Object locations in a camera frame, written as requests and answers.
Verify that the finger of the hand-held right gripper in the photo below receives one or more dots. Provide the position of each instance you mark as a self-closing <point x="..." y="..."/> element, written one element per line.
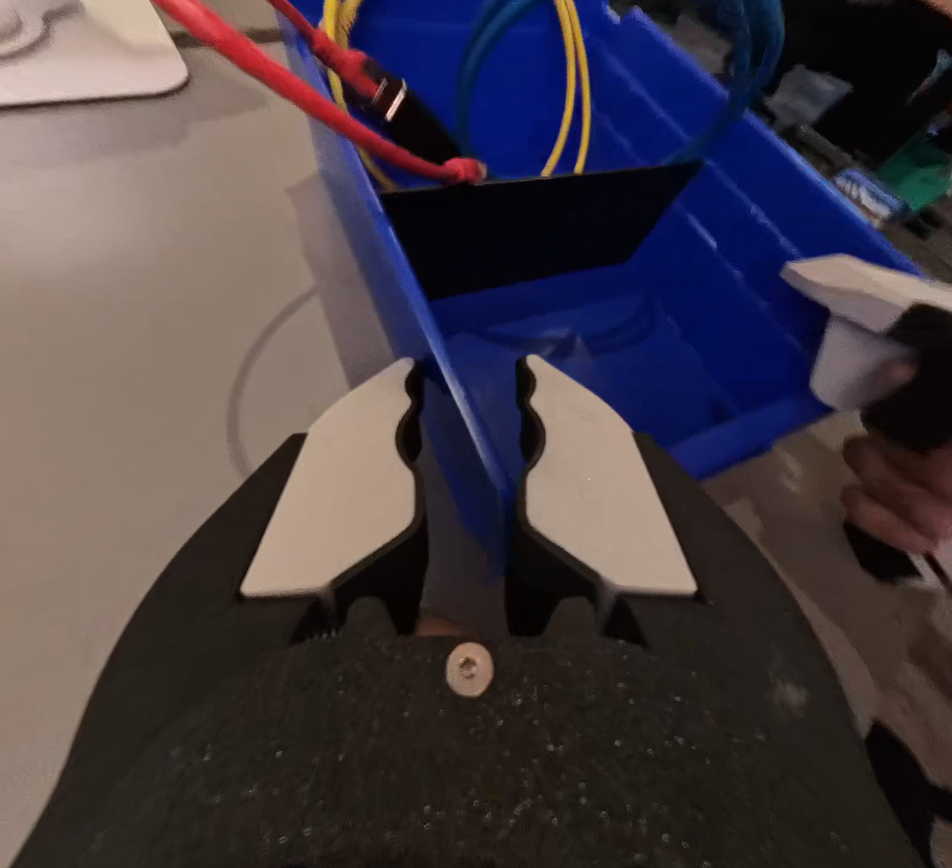
<point x="855" y="284"/>
<point x="855" y="366"/>

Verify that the blue plastic bin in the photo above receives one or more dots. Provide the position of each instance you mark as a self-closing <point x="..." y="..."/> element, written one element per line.
<point x="706" y="288"/>

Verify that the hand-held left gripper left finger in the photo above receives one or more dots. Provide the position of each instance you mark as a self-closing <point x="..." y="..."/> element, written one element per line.
<point x="335" y="496"/>

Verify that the person's right hand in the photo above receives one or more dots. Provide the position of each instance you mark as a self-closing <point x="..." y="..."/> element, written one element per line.
<point x="900" y="496"/>

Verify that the black bin divider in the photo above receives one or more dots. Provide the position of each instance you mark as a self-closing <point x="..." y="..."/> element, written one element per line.
<point x="520" y="228"/>

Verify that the white stand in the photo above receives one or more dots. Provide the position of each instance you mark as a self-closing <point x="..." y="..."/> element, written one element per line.
<point x="111" y="42"/>

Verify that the black ethernet port adapter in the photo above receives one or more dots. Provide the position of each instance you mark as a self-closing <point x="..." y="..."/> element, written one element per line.
<point x="420" y="124"/>

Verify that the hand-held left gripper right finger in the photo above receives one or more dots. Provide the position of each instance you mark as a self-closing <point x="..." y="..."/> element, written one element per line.
<point x="602" y="503"/>

